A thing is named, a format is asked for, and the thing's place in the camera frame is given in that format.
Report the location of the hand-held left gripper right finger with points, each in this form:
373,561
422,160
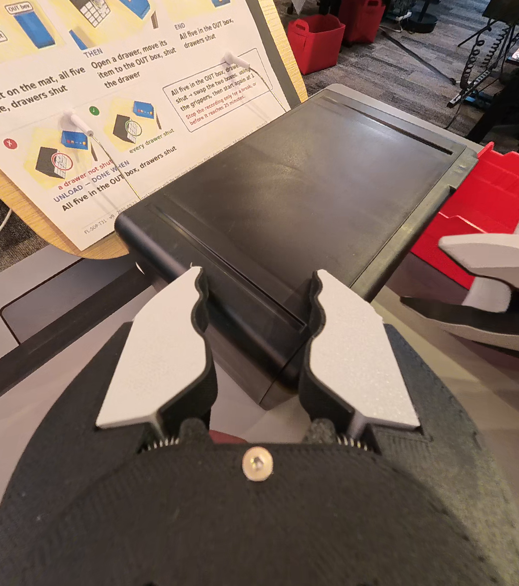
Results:
360,361

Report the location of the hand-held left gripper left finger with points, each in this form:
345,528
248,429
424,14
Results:
158,361

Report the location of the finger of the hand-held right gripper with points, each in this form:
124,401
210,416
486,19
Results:
506,332
506,256

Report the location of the red plastic bin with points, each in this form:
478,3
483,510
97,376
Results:
483,192

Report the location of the black drawer cabinet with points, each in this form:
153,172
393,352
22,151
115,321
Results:
296,183

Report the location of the dark grey mat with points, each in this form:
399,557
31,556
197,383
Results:
58,300

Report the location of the black floor pole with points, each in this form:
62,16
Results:
417,57

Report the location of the white peg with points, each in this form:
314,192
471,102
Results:
236,59
76,121

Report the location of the printed instruction sheet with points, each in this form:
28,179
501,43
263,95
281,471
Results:
117,91

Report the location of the red fabric basket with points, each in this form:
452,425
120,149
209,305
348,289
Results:
316,45
362,20

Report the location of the instruction sheet on wooden board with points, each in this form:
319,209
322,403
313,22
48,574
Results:
284,50

